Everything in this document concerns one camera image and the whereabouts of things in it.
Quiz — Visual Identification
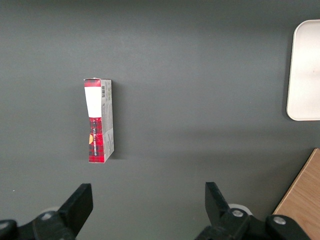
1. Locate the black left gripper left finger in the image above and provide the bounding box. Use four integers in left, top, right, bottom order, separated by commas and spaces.
31, 183, 94, 240

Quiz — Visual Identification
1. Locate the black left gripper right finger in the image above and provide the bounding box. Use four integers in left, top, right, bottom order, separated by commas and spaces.
194, 181, 266, 240

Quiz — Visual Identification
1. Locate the white rectangular tray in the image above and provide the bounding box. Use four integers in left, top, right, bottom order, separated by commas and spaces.
286, 19, 320, 122

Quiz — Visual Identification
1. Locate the wooden drawer cabinet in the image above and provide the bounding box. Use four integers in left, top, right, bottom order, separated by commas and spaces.
272, 147, 320, 240

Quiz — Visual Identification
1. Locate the red plaid cookie box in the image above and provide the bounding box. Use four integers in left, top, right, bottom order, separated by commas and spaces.
83, 77, 116, 164

